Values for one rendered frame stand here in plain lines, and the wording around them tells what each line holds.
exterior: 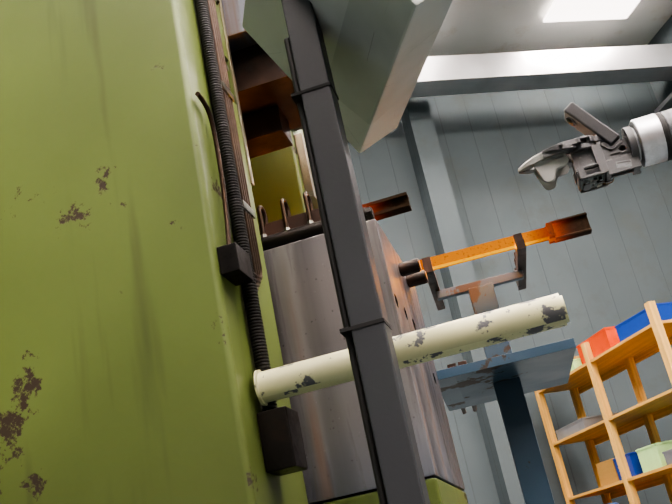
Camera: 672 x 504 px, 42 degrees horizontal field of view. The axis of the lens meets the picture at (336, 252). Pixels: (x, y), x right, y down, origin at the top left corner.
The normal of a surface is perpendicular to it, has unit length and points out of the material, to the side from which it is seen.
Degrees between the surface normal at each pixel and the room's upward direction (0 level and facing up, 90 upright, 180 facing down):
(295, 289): 90
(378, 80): 120
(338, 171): 90
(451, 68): 90
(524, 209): 90
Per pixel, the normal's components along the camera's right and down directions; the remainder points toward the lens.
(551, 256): 0.18, -0.40
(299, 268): -0.26, -0.31
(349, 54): -0.74, 0.55
